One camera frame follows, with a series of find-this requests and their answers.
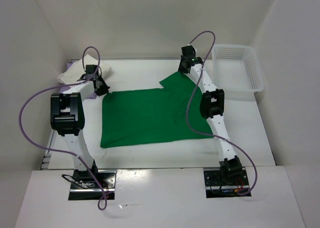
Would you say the purple t shirt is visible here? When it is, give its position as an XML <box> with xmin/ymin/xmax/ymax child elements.
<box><xmin>58</xmin><ymin>59</ymin><xmax>98</xmax><ymax>99</ymax></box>

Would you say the cream white t shirt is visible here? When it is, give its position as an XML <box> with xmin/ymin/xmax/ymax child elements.
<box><xmin>57</xmin><ymin>54</ymin><xmax>112</xmax><ymax>84</ymax></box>

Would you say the green t shirt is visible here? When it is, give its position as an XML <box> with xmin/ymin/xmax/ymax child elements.
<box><xmin>100</xmin><ymin>72</ymin><xmax>212</xmax><ymax>148</ymax></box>

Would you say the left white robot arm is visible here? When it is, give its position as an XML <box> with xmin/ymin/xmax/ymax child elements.
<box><xmin>50</xmin><ymin>65</ymin><xmax>110</xmax><ymax>188</ymax></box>

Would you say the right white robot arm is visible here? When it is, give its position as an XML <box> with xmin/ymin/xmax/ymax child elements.
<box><xmin>178</xmin><ymin>45</ymin><xmax>243</xmax><ymax>185</ymax></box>

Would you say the white plastic basket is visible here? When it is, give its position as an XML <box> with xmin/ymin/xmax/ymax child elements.
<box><xmin>211</xmin><ymin>45</ymin><xmax>265</xmax><ymax>93</ymax></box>

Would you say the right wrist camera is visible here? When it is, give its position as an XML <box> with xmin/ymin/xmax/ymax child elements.
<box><xmin>187</xmin><ymin>44</ymin><xmax>198</xmax><ymax>53</ymax></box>

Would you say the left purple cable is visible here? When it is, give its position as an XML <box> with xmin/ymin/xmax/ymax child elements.
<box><xmin>18</xmin><ymin>46</ymin><xmax>116</xmax><ymax>210</ymax></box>

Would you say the purple cable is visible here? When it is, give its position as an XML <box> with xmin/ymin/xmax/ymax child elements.
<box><xmin>18</xmin><ymin>46</ymin><xmax>116</xmax><ymax>210</ymax></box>
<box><xmin>186</xmin><ymin>31</ymin><xmax>259</xmax><ymax>196</ymax></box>

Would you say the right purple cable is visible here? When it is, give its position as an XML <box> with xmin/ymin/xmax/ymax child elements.
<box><xmin>186</xmin><ymin>31</ymin><xmax>259</xmax><ymax>196</ymax></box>

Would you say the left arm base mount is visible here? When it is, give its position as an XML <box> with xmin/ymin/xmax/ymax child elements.
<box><xmin>61</xmin><ymin>170</ymin><xmax>117</xmax><ymax>201</ymax></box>

